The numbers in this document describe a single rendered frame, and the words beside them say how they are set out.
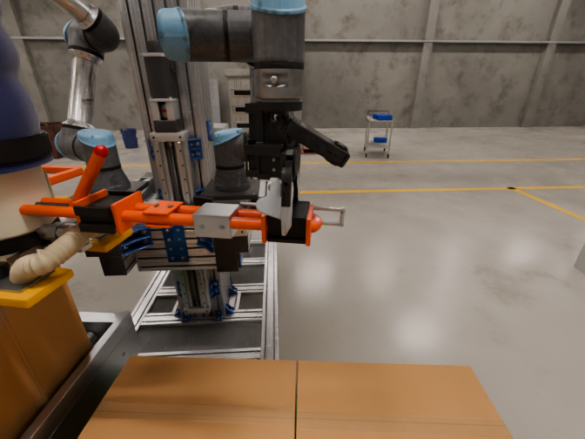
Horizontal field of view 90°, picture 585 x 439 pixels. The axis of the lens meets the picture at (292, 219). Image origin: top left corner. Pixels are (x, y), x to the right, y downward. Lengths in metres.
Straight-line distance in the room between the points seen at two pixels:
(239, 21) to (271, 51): 0.12
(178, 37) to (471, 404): 1.19
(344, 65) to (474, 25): 4.50
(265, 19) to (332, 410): 0.97
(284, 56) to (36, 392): 1.08
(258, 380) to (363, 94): 11.07
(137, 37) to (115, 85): 11.01
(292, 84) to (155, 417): 0.97
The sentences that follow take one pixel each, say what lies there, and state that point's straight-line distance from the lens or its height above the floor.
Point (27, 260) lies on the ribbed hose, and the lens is 0.69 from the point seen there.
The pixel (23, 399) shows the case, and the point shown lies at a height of 0.66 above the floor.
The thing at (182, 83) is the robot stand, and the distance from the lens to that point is 1.37.
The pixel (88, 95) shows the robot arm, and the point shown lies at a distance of 1.48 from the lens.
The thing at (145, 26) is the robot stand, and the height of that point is 1.62.
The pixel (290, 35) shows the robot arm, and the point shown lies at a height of 1.48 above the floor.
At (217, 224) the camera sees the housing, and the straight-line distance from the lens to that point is 0.53.
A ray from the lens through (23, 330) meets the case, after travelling 1.10.
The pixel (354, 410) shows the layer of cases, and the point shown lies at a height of 0.54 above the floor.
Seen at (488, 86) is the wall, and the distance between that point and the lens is 13.66.
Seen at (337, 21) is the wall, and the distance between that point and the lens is 11.58.
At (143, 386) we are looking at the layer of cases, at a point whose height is 0.54.
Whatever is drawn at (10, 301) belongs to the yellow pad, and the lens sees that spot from 0.71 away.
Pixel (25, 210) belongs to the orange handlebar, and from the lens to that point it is 0.76.
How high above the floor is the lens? 1.42
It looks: 24 degrees down
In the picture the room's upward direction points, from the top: straight up
